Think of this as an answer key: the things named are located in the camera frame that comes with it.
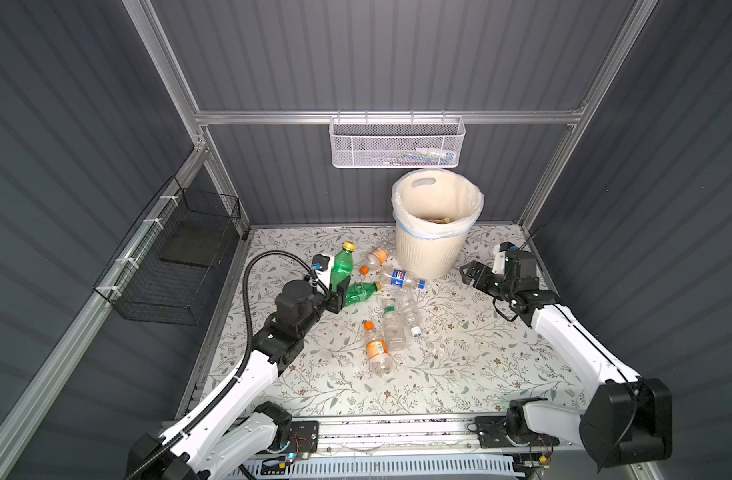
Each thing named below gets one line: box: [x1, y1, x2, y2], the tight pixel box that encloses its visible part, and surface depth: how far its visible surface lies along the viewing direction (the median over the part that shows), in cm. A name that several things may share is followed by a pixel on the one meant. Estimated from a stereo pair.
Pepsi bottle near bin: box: [378, 269, 427, 289], surface depth 101 cm
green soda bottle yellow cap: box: [331, 241, 357, 292], surface depth 75 cm
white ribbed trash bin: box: [391, 168, 485, 279], surface depth 96 cm
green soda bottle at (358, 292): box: [344, 282, 382, 307], surface depth 101 cm
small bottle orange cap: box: [358, 248, 388, 267], surface depth 108 cm
